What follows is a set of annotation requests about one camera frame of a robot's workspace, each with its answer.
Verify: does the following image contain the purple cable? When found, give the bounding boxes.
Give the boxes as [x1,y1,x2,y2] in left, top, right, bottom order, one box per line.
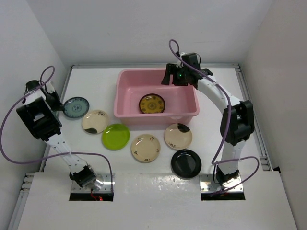
[168,39,260,195]
[0,66,114,192]

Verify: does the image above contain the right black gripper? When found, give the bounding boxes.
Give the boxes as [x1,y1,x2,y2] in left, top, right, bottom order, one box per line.
[163,63,190,86]

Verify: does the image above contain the cream floral plate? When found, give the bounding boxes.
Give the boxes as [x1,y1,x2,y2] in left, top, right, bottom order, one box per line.
[131,134,161,163]

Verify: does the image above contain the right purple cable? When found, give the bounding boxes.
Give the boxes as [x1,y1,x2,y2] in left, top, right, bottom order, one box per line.
[168,39,260,195]

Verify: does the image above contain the metal base plate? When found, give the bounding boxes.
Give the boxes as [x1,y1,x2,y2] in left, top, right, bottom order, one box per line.
[199,173,244,193]
[71,173,115,194]

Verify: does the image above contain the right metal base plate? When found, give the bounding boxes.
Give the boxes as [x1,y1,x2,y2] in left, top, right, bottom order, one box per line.
[199,173,244,193]

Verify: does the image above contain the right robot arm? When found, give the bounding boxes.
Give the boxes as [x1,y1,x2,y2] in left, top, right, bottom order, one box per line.
[161,52,255,185]

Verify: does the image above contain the cream plate black brushstroke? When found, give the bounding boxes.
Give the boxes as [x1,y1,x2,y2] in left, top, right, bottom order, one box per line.
[164,123,193,150]

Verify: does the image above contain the yellow patterned plate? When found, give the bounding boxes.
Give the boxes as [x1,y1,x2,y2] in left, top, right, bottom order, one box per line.
[139,93,165,115]

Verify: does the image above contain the pink plastic bin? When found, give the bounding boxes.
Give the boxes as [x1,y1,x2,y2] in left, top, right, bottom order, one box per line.
[114,69,200,125]

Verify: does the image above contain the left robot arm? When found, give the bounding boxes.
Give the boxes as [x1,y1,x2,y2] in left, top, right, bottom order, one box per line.
[16,80,97,189]

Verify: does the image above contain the blue patterned plate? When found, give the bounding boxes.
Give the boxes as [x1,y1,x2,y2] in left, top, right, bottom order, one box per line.
[63,97,90,119]

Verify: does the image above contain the lime green plate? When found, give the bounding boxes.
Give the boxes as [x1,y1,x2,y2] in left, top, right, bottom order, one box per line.
[101,123,130,150]

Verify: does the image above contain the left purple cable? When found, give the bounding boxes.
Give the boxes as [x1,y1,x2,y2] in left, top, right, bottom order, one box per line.
[0,66,114,192]

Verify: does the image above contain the black plate front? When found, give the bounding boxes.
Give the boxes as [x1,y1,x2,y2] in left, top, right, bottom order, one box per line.
[171,149,202,179]

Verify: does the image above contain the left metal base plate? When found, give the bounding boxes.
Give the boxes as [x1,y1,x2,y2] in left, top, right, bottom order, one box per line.
[71,173,115,194]

